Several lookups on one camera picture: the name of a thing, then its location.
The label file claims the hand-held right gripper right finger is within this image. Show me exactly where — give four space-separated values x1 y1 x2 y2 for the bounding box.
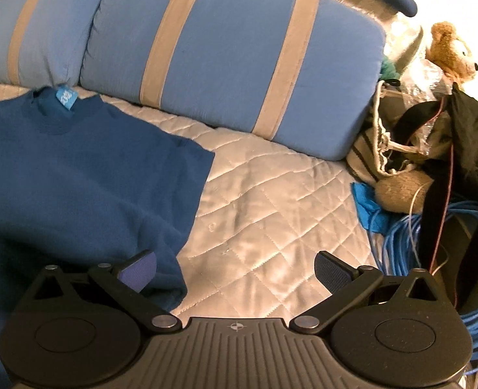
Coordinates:
290 250 451 335

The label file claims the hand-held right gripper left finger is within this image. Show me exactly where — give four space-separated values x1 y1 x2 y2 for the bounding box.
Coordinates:
23 249 183 335

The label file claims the dark blue sweatshirt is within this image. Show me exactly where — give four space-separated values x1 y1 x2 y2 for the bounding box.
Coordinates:
0 85 216 389

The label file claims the cyan cloth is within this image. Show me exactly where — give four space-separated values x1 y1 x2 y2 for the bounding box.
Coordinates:
352 182 394 233

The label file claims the striped canvas tote bag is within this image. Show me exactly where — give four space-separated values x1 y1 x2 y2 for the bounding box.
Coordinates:
346 81 426 185

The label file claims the black cloth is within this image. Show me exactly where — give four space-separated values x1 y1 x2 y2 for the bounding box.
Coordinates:
450 83 478 195

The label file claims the teal cloth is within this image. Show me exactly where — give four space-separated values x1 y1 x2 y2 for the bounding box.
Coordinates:
381 57 402 82

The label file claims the clear plastic bag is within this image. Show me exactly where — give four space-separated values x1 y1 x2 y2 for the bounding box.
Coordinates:
385 24 454 102

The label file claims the blue pillow with beige stripes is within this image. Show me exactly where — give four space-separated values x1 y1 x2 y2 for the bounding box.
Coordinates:
0 0 114 88
79 0 388 162

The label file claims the brown teddy bear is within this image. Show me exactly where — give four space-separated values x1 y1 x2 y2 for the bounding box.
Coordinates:
425 21 478 84

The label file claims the coiled blue cable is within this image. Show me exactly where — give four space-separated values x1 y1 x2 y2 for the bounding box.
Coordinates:
369 198 478 373

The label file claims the black webbing strap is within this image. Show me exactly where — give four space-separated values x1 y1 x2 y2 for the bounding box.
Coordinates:
393 101 452 147

